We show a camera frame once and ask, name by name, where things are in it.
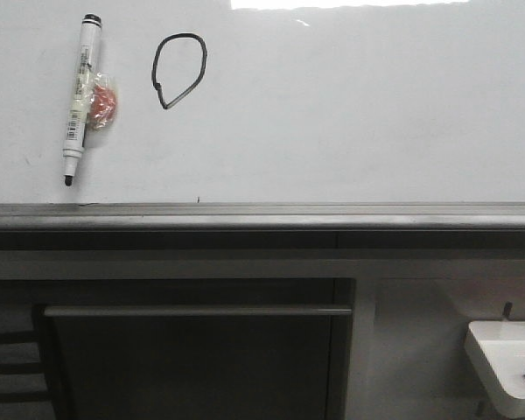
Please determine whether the white plastic tray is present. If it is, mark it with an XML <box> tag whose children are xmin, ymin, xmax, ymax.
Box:
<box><xmin>465</xmin><ymin>320</ymin><xmax>525</xmax><ymax>419</ymax></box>

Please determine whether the dark slatted chair back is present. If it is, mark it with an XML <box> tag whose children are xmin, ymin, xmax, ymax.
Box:
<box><xmin>0</xmin><ymin>331</ymin><xmax>52</xmax><ymax>404</ymax></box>

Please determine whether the dark grey panel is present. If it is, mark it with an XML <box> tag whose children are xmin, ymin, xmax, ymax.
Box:
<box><xmin>43</xmin><ymin>304</ymin><xmax>352</xmax><ymax>419</ymax></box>

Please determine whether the white whiteboard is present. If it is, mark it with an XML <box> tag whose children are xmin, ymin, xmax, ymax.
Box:
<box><xmin>0</xmin><ymin>1</ymin><xmax>525</xmax><ymax>204</ymax></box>

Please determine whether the white whiteboard marker pen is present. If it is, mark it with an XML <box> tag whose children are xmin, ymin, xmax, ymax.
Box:
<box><xmin>63</xmin><ymin>14</ymin><xmax>102</xmax><ymax>186</ymax></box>

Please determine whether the grey aluminium marker tray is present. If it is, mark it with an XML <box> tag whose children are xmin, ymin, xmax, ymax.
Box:
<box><xmin>0</xmin><ymin>203</ymin><xmax>525</xmax><ymax>250</ymax></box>

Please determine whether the red magnet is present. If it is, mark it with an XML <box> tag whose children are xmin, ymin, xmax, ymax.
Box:
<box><xmin>87</xmin><ymin>73</ymin><xmax>118</xmax><ymax>130</ymax></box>

